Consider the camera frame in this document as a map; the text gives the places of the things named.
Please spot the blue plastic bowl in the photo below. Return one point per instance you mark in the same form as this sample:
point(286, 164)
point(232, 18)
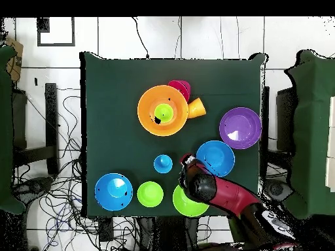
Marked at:
point(113, 192)
point(217, 157)

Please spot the orange plastic cup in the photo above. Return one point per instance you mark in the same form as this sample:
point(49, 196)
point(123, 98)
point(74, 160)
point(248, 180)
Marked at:
point(196, 108)

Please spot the green plastic cup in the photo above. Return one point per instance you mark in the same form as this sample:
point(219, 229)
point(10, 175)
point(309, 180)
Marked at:
point(164, 112)

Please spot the large yellow-orange bowl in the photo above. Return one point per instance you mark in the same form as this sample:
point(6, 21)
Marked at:
point(146, 115)

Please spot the small pink-red bowl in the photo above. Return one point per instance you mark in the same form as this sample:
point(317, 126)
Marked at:
point(182, 87)

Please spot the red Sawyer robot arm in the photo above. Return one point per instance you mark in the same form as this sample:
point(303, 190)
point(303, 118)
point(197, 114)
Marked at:
point(230, 193)

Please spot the blue plastic cup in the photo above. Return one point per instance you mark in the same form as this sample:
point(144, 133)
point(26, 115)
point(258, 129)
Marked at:
point(163, 164)

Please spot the large green bowl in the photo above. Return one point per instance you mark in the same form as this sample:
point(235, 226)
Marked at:
point(183, 205)

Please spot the small green bowl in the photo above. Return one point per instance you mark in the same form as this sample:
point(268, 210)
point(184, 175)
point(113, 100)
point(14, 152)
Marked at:
point(150, 194)

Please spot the purple shallow bowl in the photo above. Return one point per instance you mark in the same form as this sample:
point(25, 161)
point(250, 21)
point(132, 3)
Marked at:
point(240, 128)

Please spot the dark grey stand foot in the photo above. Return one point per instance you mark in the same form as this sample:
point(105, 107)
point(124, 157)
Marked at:
point(34, 187)
point(277, 189)

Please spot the dark green tablecloth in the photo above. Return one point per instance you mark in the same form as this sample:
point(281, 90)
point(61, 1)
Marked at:
point(117, 91)

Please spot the green cloth side table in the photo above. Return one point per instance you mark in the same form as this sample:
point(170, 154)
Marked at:
point(5, 130)
point(311, 130)

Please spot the cardboard box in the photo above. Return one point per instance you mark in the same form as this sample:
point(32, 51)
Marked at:
point(15, 52)

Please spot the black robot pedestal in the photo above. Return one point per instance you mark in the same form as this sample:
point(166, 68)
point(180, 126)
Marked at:
point(172, 235)

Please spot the black metal frame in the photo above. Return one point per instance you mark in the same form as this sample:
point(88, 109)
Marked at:
point(51, 117)

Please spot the black floor frame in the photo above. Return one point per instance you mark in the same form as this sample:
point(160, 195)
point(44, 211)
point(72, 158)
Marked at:
point(43, 26)

